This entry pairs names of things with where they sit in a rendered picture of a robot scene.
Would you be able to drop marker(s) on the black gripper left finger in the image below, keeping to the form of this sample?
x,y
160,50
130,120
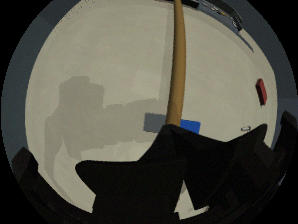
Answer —
x,y
157,173

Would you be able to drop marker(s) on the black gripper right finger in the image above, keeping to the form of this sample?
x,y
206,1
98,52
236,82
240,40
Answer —
x,y
209,160

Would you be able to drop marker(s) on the red rectangular block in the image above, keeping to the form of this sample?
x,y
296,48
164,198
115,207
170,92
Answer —
x,y
261,91

